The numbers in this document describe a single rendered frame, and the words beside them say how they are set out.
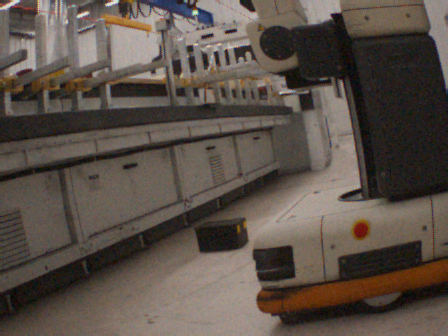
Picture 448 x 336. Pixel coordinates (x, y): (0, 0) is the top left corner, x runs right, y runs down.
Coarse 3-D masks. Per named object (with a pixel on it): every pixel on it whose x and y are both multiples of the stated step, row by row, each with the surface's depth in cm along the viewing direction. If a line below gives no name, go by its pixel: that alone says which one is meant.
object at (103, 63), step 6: (102, 60) 170; (108, 60) 171; (84, 66) 173; (90, 66) 172; (96, 66) 171; (102, 66) 170; (108, 66) 171; (72, 72) 174; (78, 72) 174; (84, 72) 173; (90, 72) 173; (54, 78) 177; (60, 78) 176; (66, 78) 175; (72, 78) 175; (54, 84) 177; (24, 90) 182; (30, 90) 181; (24, 96) 183
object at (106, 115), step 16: (0, 112) 151; (48, 112) 174; (64, 112) 184; (80, 112) 196; (96, 112) 208; (112, 112) 221; (128, 112) 235; (144, 112) 251; (160, 112) 268; (176, 112) 286; (192, 112) 308; (208, 112) 332; (224, 112) 361; (240, 112) 394; (256, 112) 435; (272, 112) 487; (288, 112) 554; (0, 128) 145; (16, 128) 153; (32, 128) 163; (48, 128) 173; (64, 128) 183; (80, 128) 195; (96, 128) 208
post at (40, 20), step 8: (40, 16) 173; (40, 24) 173; (40, 32) 173; (40, 40) 173; (40, 48) 174; (40, 56) 174; (40, 64) 174; (40, 96) 175; (48, 96) 177; (40, 104) 175; (48, 104) 177
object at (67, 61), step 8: (72, 56) 149; (48, 64) 149; (56, 64) 147; (64, 64) 146; (72, 64) 148; (32, 72) 151; (40, 72) 150; (48, 72) 149; (16, 80) 154; (24, 80) 152; (32, 80) 153
